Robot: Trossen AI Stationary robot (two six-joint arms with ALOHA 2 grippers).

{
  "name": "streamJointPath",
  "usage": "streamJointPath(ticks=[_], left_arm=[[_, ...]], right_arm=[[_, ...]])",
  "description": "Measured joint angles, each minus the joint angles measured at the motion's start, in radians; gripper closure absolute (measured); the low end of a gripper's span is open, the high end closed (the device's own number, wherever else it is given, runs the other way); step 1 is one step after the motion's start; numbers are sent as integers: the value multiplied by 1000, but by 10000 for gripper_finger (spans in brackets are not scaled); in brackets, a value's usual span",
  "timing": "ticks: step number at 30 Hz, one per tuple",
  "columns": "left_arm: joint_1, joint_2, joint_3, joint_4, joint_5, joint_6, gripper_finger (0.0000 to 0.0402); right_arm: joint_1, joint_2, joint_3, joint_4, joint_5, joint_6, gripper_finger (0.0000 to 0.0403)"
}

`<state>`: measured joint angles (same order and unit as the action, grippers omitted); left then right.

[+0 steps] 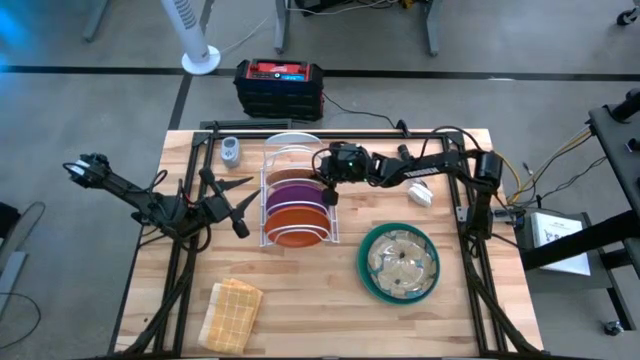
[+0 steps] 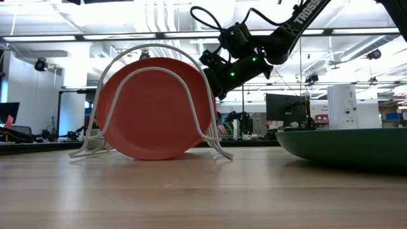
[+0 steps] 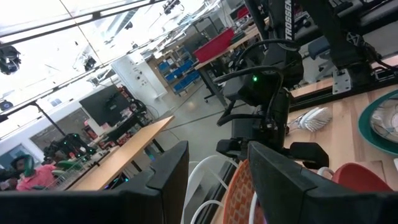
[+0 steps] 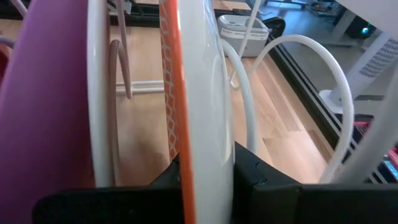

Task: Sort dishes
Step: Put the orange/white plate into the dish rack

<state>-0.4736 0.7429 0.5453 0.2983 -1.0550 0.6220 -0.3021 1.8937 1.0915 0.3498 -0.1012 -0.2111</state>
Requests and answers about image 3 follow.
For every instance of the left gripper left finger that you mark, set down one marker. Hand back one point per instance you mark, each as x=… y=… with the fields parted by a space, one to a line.
x=93 y=208

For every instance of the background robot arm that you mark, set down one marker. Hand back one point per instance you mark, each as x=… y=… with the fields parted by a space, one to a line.
x=71 y=144

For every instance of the blue office chair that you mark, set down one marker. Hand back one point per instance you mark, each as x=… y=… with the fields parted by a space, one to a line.
x=318 y=46

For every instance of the large black monitor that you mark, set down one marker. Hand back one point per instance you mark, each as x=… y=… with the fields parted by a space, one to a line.
x=104 y=105

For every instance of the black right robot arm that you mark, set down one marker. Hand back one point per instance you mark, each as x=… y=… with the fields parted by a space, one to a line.
x=284 y=18

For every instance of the plain orange plate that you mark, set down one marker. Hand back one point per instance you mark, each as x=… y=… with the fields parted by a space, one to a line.
x=357 y=177

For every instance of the black aluminium table frame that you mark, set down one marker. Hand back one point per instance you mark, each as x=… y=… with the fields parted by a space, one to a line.
x=311 y=102

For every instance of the wheeled workbench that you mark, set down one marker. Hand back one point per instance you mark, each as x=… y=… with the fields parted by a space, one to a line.
x=217 y=77

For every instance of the black gantry frame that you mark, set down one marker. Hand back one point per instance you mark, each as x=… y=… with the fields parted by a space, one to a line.
x=40 y=115

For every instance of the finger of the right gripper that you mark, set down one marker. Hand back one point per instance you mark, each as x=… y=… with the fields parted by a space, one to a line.
x=231 y=147
x=311 y=155

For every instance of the person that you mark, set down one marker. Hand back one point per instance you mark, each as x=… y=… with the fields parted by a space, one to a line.
x=37 y=179

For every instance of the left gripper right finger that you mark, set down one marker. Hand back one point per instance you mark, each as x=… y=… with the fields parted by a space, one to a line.
x=311 y=208

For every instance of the long wooden desk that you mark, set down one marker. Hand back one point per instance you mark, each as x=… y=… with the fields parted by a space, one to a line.
x=124 y=152

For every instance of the white pillar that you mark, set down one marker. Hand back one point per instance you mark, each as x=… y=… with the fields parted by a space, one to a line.
x=140 y=84

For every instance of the black computer tower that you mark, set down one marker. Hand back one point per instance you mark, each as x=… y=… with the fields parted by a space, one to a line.
x=116 y=182

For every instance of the blue bin shelf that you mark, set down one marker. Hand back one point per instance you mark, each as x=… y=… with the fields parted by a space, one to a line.
x=180 y=74

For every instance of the orange honeycomb pattern plate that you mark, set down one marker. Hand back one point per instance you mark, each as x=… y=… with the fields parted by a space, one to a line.
x=239 y=193

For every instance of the large green plate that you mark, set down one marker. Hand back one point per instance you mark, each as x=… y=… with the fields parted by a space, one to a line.
x=363 y=130

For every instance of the red bin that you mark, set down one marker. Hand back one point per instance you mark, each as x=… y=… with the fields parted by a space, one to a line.
x=214 y=46

